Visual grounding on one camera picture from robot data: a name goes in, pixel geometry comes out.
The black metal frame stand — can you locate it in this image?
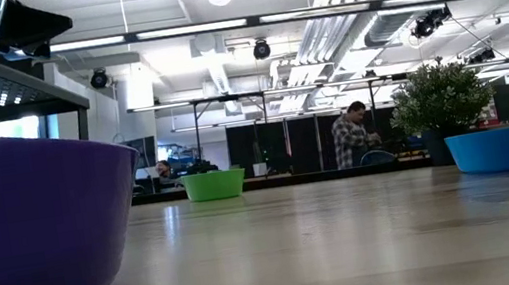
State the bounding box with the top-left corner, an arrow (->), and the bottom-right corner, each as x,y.
186,87 -> 276,171

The black round ceiling camera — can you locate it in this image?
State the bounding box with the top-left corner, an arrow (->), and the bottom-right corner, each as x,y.
250,37 -> 273,62
88,67 -> 111,91

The green plastic mini bowl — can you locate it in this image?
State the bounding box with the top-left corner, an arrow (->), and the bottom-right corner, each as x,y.
180,165 -> 250,206

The purple plastic mini bowl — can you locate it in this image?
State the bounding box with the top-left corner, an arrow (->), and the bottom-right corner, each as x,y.
0,105 -> 159,285

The overhead light bar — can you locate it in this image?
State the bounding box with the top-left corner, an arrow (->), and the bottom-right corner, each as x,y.
0,0 -> 461,69

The black ceiling spotlight cluster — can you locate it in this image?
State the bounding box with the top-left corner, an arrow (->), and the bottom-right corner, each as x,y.
408,4 -> 456,42
465,45 -> 499,66

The person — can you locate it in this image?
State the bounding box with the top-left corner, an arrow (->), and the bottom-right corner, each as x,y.
327,97 -> 386,172
153,157 -> 181,191

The black partition wall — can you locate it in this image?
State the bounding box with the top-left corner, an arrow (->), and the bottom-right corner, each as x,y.
224,109 -> 355,183

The dark blue chair back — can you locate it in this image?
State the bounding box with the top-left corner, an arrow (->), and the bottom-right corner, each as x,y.
359,146 -> 398,167

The black aluminium table frame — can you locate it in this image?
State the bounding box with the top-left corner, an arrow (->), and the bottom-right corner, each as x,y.
130,150 -> 434,211

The artificial potted green plant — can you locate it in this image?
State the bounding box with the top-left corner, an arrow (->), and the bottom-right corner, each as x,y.
381,49 -> 505,174

